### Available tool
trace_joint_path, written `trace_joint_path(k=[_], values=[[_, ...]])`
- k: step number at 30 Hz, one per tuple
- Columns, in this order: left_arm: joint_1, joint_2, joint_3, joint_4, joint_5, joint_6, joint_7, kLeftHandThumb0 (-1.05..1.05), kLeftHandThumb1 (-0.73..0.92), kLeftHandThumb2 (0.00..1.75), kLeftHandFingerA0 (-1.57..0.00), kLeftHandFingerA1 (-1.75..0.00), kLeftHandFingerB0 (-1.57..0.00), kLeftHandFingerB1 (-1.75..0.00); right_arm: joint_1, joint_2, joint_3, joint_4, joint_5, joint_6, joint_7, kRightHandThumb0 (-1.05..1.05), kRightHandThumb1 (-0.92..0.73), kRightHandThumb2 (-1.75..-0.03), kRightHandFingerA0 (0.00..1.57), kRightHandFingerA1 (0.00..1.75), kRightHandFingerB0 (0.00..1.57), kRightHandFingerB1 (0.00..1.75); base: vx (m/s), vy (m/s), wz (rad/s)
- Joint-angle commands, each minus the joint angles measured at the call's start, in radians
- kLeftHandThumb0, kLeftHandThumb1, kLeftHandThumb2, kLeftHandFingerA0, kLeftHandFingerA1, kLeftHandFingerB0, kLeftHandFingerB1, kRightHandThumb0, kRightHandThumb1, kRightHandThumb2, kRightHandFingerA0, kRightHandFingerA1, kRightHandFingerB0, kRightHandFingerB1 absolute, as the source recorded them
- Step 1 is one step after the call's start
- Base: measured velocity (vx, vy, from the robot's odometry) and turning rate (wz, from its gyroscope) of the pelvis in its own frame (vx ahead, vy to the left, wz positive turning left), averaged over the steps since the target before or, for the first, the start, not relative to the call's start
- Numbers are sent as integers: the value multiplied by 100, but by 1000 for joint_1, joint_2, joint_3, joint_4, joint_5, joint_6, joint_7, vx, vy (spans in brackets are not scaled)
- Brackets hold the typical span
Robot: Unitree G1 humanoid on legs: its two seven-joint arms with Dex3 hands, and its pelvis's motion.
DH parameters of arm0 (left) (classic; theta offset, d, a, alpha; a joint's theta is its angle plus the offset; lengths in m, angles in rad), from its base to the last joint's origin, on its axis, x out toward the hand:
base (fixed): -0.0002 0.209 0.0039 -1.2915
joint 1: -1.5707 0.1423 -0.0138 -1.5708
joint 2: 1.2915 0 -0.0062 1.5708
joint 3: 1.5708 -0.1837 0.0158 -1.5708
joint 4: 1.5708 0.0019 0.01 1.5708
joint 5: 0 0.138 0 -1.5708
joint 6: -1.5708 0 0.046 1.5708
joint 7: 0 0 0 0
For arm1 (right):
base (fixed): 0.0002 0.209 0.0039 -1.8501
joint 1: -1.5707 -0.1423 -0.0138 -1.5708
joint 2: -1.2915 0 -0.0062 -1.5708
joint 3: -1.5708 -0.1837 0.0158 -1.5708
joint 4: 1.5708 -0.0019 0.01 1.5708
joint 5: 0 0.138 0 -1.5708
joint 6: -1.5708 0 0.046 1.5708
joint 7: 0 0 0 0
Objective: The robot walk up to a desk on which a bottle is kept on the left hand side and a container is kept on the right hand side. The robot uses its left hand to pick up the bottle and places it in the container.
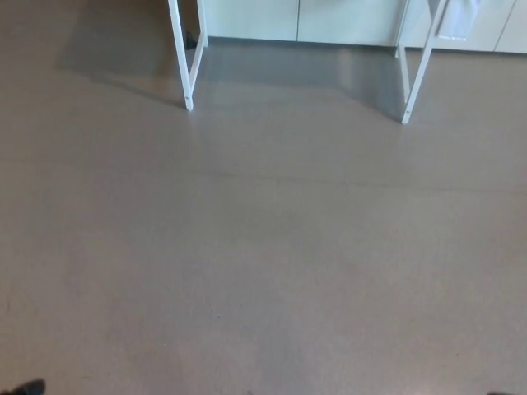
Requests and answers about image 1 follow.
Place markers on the small black floor object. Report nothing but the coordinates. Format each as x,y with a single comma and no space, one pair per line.
190,40

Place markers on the white hanging cloth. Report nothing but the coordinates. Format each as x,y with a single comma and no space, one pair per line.
457,18

